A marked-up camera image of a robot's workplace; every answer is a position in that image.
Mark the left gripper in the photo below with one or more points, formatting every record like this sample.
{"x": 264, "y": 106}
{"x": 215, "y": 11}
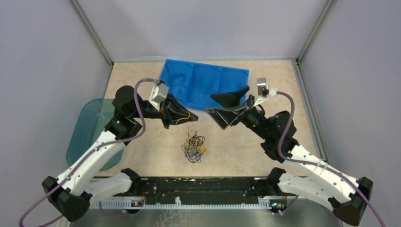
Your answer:
{"x": 171, "y": 112}

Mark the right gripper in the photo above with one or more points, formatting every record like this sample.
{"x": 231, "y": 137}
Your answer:
{"x": 225, "y": 116}

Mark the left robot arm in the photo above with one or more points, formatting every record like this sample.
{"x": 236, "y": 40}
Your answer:
{"x": 73, "y": 192}

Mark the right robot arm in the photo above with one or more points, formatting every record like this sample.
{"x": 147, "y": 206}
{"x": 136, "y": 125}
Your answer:
{"x": 345, "y": 196}

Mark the blue three-compartment bin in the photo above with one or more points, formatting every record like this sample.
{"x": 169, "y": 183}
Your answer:
{"x": 192, "y": 83}

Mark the teal transparent plastic tray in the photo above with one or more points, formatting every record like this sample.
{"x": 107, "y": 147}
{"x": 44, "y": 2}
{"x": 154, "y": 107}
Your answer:
{"x": 94, "y": 116}

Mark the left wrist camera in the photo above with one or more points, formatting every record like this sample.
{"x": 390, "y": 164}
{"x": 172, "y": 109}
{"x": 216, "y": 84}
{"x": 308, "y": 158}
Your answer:
{"x": 158, "y": 93}

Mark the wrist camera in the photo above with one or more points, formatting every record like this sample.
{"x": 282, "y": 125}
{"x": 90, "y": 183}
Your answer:
{"x": 264, "y": 92}
{"x": 158, "y": 93}

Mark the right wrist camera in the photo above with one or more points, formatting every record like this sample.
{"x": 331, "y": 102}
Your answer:
{"x": 264, "y": 92}

